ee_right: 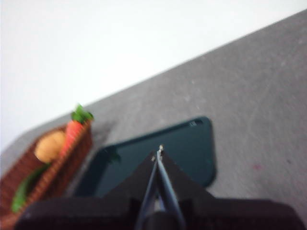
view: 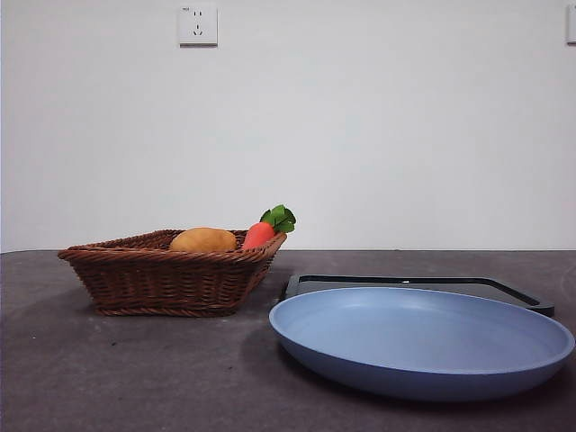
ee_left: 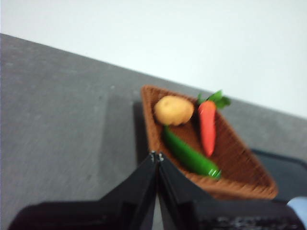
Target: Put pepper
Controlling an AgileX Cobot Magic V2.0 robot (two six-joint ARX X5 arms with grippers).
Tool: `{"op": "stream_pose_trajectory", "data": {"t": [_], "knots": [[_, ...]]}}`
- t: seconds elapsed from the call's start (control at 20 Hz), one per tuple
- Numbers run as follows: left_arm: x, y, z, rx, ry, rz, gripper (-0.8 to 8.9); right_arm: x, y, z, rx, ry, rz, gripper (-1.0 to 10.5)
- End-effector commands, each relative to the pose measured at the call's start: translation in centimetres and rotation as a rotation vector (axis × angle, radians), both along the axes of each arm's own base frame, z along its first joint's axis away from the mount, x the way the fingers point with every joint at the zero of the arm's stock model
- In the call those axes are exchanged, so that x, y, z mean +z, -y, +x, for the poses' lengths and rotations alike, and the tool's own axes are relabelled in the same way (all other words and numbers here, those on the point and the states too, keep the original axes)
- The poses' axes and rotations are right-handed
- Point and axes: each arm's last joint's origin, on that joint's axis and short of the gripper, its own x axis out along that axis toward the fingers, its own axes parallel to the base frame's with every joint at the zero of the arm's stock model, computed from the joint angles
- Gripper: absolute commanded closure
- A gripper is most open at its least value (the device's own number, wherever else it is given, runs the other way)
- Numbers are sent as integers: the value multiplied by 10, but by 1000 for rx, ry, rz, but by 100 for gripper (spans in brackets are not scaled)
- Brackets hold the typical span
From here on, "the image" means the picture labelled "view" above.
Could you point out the blue round plate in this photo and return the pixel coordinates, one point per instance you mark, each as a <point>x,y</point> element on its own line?
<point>405,342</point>

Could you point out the orange toy carrot, green leaves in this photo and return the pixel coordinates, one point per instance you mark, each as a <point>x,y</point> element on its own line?
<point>258,234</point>

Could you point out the yellow-brown potato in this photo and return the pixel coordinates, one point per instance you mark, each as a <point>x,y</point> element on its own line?
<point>202,240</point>

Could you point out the brown wicker basket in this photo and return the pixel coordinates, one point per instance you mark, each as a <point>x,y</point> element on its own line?
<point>166,283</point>

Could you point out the black rectangular tray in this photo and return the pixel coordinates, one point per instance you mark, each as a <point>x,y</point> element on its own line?
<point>517,294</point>

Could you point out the white wall power socket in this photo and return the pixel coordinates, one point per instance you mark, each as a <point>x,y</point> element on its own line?
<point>198,26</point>

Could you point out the white wall switch plate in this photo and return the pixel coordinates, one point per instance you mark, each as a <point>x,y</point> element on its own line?
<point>571,24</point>

